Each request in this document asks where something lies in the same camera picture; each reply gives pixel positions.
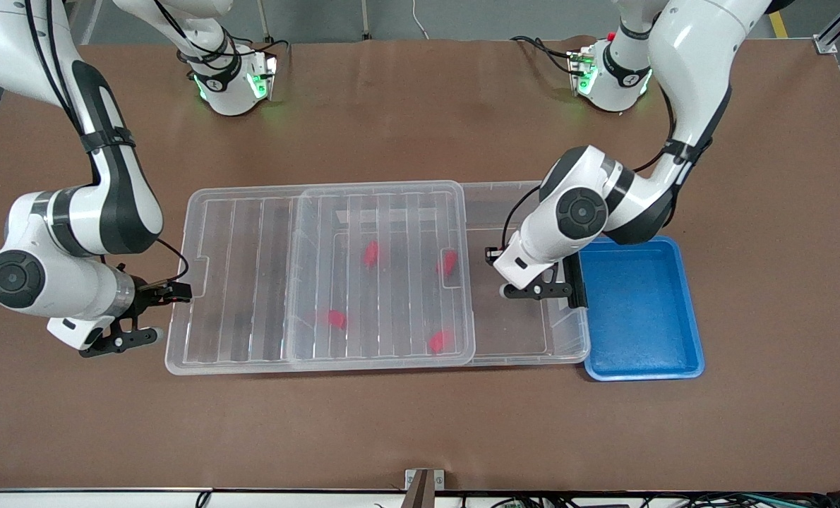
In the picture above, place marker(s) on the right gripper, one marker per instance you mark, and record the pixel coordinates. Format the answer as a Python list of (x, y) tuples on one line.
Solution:
[(146, 294)]

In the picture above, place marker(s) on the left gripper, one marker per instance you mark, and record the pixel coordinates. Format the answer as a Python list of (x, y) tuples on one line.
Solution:
[(574, 276)]

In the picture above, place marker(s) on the clear plastic box lid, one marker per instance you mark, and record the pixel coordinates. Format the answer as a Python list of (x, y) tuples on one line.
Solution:
[(236, 282)]

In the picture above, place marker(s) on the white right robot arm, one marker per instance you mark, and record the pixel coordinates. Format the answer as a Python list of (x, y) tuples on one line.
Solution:
[(116, 212)]

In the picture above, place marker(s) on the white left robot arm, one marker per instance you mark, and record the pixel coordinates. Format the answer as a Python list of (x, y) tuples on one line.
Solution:
[(695, 70)]

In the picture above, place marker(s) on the clear plastic storage box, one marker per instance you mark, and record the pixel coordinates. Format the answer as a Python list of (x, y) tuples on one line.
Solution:
[(505, 331)]

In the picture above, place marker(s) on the black box latch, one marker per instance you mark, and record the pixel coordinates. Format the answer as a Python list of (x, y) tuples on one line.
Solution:
[(579, 271)]

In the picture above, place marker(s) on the red block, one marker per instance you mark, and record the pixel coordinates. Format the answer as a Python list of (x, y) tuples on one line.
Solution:
[(440, 341), (447, 263), (336, 319), (370, 252)]

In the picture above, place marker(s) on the blue plastic tray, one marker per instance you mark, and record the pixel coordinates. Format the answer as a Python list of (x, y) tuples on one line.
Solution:
[(646, 317)]

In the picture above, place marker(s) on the brown table cover mat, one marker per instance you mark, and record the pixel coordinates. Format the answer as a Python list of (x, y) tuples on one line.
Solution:
[(420, 423)]

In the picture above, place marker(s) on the thin metal pole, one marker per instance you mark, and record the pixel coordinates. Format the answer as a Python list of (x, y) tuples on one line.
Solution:
[(366, 20), (263, 21)]

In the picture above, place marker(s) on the silver bracket with post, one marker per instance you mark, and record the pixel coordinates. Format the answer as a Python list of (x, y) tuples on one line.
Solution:
[(420, 487)]

